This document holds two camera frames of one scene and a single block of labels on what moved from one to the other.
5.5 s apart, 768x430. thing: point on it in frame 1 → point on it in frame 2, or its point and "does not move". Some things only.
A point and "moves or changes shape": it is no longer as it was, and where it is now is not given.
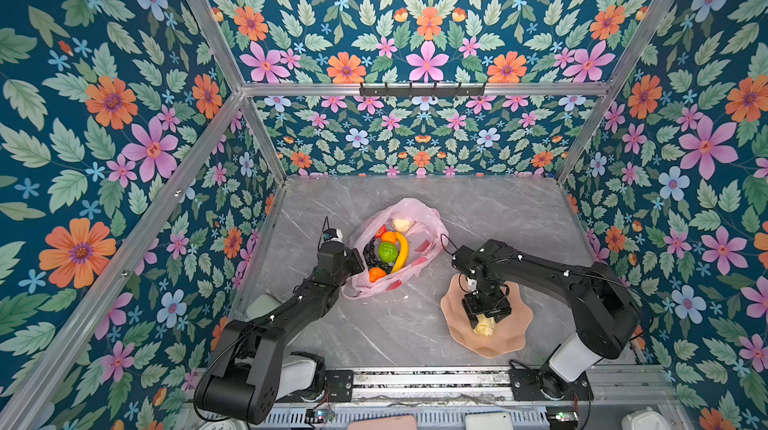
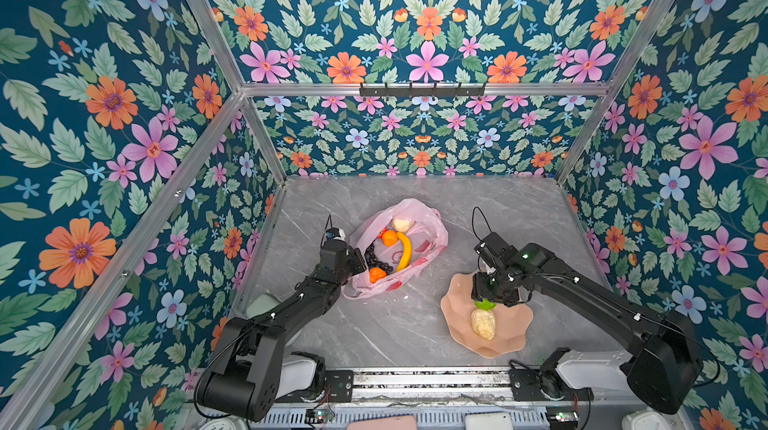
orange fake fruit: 389,236 does not move
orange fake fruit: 376,273 does not move
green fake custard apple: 388,252 moves or changes shape
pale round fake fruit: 401,225 does not move
